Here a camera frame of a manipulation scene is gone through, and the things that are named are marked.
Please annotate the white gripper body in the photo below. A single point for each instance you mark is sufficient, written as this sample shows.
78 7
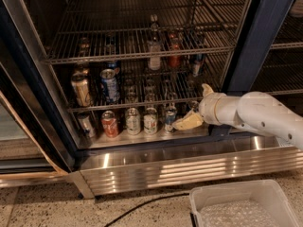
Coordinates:
206 107

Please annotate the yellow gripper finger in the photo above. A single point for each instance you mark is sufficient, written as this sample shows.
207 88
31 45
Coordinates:
207 90
189 121

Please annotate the red coke can shelf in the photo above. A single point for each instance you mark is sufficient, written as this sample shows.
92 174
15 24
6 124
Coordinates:
174 60

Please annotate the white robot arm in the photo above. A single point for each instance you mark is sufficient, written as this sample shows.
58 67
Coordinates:
255 112

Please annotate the blue pepsi can bottom right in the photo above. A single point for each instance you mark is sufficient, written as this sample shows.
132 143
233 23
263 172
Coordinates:
193 105

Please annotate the blue silver can bottom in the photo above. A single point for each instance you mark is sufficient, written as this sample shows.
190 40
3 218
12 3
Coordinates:
170 115

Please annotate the green white can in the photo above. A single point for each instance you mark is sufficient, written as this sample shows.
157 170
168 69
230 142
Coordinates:
150 119
133 124

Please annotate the green white can bottom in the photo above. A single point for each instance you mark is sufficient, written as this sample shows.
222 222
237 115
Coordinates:
133 124

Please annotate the red coke can bottom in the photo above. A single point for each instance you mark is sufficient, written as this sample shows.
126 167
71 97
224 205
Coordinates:
109 124

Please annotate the blue pepsi can middle front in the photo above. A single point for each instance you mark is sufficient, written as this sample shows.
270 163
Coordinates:
109 85

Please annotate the stainless steel display fridge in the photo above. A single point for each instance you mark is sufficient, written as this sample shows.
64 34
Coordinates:
107 165

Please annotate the blue can behind pepsi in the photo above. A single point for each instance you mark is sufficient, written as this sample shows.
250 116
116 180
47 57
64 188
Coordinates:
115 65

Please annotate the silver can bottom left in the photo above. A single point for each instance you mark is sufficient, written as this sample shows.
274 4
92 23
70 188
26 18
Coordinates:
86 124

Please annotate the gold can middle shelf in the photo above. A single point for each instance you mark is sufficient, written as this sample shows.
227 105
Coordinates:
80 84

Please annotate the dark can behind gold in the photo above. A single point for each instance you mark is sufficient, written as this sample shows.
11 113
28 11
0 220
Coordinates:
82 68

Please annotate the open glass fridge door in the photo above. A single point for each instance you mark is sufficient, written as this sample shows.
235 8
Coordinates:
28 143

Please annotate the clear glass bottle white label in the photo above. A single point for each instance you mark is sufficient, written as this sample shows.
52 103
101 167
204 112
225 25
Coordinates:
154 44

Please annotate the clear plastic bin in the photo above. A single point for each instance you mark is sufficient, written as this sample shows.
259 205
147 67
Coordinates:
259 203

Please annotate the right compartment wire shelf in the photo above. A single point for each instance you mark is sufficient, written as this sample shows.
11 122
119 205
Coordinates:
282 70

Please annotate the middle wire fridge shelf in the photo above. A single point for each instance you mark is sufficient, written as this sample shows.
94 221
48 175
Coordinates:
170 85

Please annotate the wire fridge shelf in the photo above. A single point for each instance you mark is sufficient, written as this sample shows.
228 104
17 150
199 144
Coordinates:
102 30
170 85

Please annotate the upper wire fridge shelf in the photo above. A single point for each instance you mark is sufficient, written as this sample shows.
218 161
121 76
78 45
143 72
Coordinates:
102 30

